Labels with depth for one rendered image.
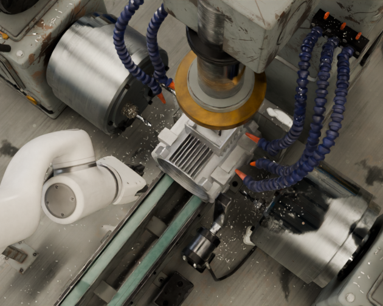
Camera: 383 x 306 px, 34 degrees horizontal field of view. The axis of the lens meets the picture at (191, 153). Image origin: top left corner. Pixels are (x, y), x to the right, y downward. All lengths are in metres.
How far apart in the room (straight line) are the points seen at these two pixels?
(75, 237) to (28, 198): 0.73
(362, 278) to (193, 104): 0.50
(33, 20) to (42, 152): 0.56
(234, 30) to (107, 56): 0.58
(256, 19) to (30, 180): 0.43
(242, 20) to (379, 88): 1.03
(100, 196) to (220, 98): 0.29
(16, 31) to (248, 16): 0.77
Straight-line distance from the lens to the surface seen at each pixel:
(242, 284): 1.67
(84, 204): 1.06
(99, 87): 1.45
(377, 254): 1.36
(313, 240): 1.35
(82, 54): 1.47
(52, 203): 1.08
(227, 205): 1.24
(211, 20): 0.93
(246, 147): 1.46
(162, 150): 1.43
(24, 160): 1.03
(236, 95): 1.19
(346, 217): 1.35
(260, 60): 0.94
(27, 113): 1.84
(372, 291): 1.34
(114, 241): 1.58
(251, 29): 0.88
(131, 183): 1.22
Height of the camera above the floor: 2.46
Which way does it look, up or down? 73 degrees down
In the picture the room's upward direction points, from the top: 4 degrees counter-clockwise
